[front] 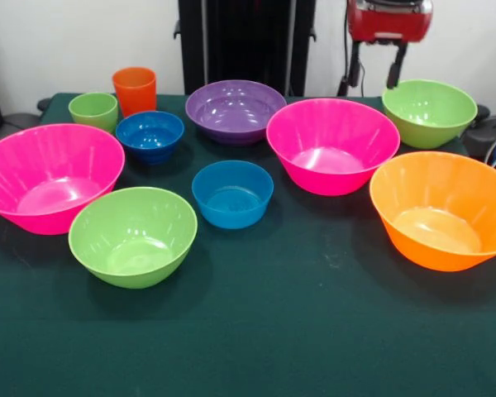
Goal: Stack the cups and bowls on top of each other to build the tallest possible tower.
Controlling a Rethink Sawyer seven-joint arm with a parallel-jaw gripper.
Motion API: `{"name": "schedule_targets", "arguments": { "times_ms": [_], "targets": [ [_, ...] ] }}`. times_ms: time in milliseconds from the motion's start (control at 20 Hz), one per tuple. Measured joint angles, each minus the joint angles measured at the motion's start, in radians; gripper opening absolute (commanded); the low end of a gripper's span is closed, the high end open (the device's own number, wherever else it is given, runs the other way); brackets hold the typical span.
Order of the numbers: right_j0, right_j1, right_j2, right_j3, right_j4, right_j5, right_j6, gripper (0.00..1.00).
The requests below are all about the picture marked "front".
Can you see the orange plastic bowl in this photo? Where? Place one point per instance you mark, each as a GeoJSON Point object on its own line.
{"type": "Point", "coordinates": [438, 231]}

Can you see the light blue plastic bowl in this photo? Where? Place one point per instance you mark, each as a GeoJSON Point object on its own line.
{"type": "Point", "coordinates": [231, 202]}

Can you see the purple plastic bowl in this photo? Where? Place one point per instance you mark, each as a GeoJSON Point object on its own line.
{"type": "Point", "coordinates": [233, 116]}

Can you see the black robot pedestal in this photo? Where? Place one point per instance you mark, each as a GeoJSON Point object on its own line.
{"type": "Point", "coordinates": [248, 41]}

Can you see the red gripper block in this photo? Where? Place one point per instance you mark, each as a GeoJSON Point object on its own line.
{"type": "Point", "coordinates": [390, 27]}

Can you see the dark green table cloth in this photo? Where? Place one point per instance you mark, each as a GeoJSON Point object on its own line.
{"type": "Point", "coordinates": [273, 331]}

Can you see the black pedestal leg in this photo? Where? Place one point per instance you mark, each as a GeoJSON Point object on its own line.
{"type": "Point", "coordinates": [20, 121]}
{"type": "Point", "coordinates": [487, 132]}

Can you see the green plastic cup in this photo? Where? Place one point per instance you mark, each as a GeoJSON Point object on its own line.
{"type": "Point", "coordinates": [93, 111]}

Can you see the dark blue plastic bowl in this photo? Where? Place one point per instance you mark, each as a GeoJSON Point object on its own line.
{"type": "Point", "coordinates": [149, 138]}

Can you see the orange plastic cup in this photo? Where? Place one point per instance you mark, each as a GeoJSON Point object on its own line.
{"type": "Point", "coordinates": [134, 93]}

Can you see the pink plastic bowl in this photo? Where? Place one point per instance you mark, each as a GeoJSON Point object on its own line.
{"type": "Point", "coordinates": [45, 186]}
{"type": "Point", "coordinates": [330, 157]}

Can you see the green plastic bowl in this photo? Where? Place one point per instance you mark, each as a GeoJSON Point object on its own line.
{"type": "Point", "coordinates": [427, 120]}
{"type": "Point", "coordinates": [132, 248]}

